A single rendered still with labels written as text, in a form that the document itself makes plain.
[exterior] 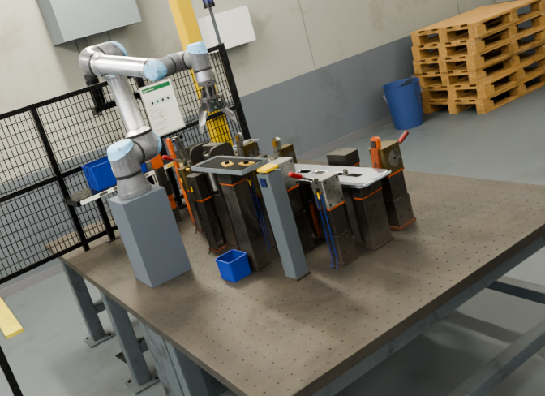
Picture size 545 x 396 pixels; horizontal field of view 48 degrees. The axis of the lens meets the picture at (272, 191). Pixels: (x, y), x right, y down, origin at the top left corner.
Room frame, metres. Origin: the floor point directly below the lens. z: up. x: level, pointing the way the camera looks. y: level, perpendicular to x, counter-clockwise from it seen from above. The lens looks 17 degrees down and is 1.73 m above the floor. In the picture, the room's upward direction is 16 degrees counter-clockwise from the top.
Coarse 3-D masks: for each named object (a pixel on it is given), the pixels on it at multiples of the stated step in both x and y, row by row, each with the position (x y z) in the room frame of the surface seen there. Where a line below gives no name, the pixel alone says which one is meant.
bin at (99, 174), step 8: (96, 160) 3.39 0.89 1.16; (104, 160) 3.41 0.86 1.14; (88, 168) 3.22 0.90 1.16; (96, 168) 3.22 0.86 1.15; (104, 168) 3.24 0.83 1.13; (144, 168) 3.35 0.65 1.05; (88, 176) 3.27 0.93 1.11; (96, 176) 3.22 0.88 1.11; (104, 176) 3.24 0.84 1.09; (112, 176) 3.26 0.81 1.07; (88, 184) 3.32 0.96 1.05; (96, 184) 3.21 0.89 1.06; (104, 184) 3.23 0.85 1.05; (112, 184) 3.25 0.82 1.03
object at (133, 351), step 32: (512, 256) 2.03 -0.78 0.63; (480, 288) 1.94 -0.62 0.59; (512, 288) 2.51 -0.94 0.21; (544, 288) 2.41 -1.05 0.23; (96, 320) 3.61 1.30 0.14; (128, 320) 2.94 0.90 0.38; (544, 320) 2.18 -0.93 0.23; (128, 352) 2.91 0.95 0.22; (384, 352) 1.70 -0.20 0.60; (512, 352) 2.04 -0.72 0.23; (128, 384) 2.96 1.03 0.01; (192, 384) 2.18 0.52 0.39; (480, 384) 1.91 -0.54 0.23
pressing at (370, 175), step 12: (300, 168) 2.65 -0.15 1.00; (312, 168) 2.60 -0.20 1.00; (324, 168) 2.55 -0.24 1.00; (336, 168) 2.50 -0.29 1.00; (348, 168) 2.45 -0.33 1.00; (360, 168) 2.40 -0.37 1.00; (372, 168) 2.36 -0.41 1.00; (300, 180) 2.47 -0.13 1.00; (348, 180) 2.29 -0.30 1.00; (360, 180) 2.25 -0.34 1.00; (372, 180) 2.22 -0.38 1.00
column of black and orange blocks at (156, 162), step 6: (156, 162) 3.33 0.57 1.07; (162, 162) 3.35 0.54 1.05; (156, 168) 3.33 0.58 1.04; (162, 168) 3.35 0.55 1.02; (156, 174) 3.36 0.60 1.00; (162, 174) 3.34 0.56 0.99; (162, 180) 3.33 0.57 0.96; (168, 180) 3.35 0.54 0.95; (162, 186) 3.33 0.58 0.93; (168, 186) 3.34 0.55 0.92; (168, 192) 3.34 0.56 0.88; (174, 204) 3.35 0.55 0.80; (174, 210) 3.34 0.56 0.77; (174, 216) 3.33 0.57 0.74; (180, 216) 3.35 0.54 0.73
